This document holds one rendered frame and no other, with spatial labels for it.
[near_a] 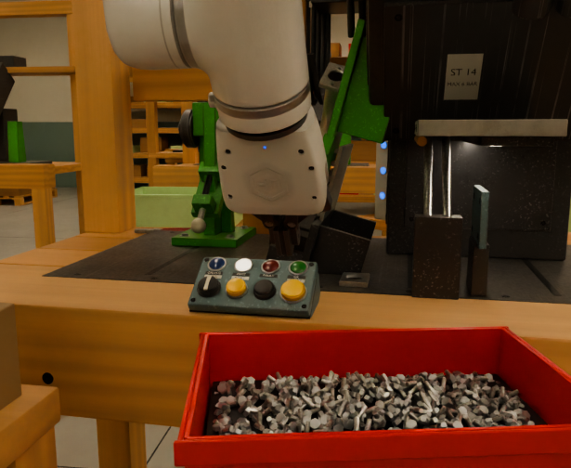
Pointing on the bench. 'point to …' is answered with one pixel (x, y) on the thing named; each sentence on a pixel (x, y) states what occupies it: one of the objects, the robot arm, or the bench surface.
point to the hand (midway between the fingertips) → (285, 234)
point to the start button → (292, 290)
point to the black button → (264, 288)
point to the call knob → (208, 285)
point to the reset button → (236, 287)
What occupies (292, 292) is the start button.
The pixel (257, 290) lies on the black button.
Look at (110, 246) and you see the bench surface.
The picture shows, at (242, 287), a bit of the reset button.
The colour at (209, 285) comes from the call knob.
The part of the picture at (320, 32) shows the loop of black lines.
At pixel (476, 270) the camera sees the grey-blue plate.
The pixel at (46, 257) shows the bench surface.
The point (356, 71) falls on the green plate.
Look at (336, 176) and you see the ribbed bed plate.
